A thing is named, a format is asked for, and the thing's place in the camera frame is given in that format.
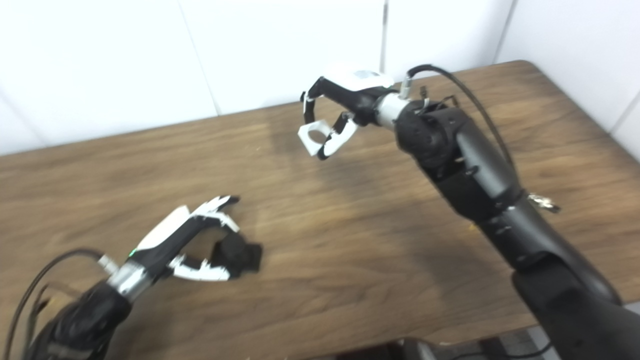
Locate thin right wrist wires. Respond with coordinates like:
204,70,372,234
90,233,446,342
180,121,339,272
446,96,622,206
417,86,458,113

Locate thin left wrist wires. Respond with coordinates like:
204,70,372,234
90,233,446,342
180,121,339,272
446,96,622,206
20,282,56,346

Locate thin wrist wires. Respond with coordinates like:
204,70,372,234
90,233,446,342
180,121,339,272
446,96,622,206
20,282,56,346
417,86,458,113

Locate black peg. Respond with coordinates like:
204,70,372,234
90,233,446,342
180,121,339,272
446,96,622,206
210,232,263,278

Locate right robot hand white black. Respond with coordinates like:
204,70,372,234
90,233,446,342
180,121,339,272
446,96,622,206
300,62,396,161

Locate white square piece with hole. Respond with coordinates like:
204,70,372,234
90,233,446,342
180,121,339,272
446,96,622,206
298,120,335,157

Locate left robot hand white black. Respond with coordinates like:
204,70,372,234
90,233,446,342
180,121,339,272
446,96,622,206
127,195,241,289

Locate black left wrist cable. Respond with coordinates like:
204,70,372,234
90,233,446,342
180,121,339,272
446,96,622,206
2,248,119,360

